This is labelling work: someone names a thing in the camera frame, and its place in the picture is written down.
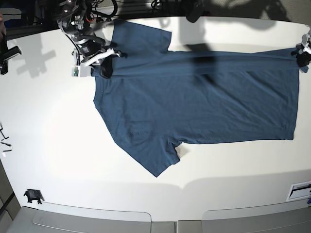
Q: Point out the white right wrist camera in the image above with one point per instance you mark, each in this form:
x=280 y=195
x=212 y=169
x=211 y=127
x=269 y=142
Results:
x=81 y=71

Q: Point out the allen keys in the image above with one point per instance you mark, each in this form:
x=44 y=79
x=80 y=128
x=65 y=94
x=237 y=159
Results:
x=4 y=142

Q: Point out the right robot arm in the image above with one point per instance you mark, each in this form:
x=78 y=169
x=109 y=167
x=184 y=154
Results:
x=76 y=18

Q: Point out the white label plate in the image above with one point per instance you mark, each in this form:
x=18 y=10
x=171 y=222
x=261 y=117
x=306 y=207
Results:
x=299 y=191

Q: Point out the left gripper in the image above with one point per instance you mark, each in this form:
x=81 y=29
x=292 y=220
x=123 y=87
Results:
x=303 y=50

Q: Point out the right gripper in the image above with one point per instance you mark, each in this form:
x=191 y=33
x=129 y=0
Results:
x=94 y=52

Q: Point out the blue T-shirt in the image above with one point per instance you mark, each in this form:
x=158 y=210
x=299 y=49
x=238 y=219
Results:
x=157 y=99

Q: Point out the black table clamp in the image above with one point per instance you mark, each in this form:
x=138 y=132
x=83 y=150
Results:
x=34 y=195

